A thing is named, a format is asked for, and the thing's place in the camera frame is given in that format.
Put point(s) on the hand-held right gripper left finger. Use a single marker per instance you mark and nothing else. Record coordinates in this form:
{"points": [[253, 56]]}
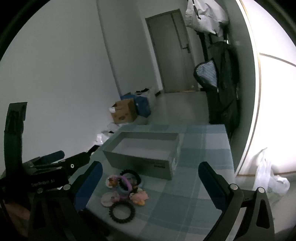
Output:
{"points": [[90, 183]]}

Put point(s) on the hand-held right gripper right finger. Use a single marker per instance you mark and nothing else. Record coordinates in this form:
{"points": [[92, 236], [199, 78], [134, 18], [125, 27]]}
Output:
{"points": [[211, 185]]}

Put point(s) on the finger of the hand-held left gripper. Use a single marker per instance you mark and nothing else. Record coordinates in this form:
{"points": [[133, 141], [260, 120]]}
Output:
{"points": [[79, 158], [54, 156]]}

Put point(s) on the round brown bear hair clip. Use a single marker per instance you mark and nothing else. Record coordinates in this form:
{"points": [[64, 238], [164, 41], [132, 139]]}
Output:
{"points": [[111, 181]]}

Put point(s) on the pink flower hair clip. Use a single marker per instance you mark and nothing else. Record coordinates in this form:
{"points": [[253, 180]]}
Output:
{"points": [[141, 196]]}

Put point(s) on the grey cardboard box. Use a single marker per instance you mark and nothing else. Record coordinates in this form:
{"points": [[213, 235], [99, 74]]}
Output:
{"points": [[138, 162]]}

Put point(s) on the crumpled white plastic bag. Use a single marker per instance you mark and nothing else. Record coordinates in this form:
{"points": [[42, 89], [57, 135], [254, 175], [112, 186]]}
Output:
{"points": [[113, 127], [101, 138]]}

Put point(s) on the teal checked tablecloth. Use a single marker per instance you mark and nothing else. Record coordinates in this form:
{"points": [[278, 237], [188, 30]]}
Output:
{"points": [[185, 204]]}

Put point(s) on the white plastic shopping bag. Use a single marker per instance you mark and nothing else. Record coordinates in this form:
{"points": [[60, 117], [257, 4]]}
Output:
{"points": [[270, 178]]}

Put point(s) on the brown cardboard box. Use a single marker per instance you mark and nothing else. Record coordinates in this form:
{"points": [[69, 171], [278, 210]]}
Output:
{"points": [[123, 112]]}

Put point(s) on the blue bag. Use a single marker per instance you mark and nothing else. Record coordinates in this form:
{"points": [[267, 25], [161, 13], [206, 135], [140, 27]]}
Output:
{"points": [[142, 105]]}

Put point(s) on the black jacket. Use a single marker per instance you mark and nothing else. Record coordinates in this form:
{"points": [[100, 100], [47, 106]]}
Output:
{"points": [[224, 92]]}

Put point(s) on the striped shirt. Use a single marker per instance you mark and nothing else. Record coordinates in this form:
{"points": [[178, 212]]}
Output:
{"points": [[208, 74]]}

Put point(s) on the white sliding wardrobe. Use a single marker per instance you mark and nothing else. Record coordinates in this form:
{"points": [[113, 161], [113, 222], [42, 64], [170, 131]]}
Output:
{"points": [[275, 92]]}

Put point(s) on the grey door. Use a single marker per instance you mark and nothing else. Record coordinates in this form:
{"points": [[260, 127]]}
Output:
{"points": [[171, 51]]}

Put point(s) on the black coat rack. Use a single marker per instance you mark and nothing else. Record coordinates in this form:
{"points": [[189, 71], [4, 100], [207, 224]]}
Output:
{"points": [[203, 44]]}

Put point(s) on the white hanging bag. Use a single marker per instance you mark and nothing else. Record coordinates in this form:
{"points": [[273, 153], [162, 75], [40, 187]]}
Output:
{"points": [[203, 17]]}

